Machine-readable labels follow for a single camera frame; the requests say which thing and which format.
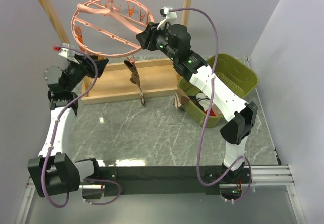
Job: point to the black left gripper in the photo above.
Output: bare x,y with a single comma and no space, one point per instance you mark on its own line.
86,66

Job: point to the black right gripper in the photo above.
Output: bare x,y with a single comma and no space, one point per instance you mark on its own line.
150,34

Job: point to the brown striped sock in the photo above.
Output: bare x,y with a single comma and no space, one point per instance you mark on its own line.
135,79
180,99

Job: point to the pink round clip hanger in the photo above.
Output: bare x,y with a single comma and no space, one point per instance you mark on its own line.
107,28

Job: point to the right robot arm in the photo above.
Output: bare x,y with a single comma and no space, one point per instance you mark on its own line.
174,42

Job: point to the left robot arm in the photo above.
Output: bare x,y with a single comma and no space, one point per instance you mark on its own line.
53,168

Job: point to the wooden hanger rack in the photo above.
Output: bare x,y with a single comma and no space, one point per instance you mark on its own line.
157,76

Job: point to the white black sock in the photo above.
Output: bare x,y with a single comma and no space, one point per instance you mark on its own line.
201,101

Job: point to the green plastic bin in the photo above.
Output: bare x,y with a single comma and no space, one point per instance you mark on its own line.
234,74

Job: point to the black base bar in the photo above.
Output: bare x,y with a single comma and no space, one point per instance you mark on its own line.
157,180

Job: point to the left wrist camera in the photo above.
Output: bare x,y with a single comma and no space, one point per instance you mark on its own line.
65,51

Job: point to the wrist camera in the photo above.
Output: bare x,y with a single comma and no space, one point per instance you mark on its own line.
169,16
65,51

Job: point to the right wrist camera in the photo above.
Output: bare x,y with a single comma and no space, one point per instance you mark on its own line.
169,16

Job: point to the aluminium rail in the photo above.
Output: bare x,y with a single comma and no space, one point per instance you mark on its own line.
272,175

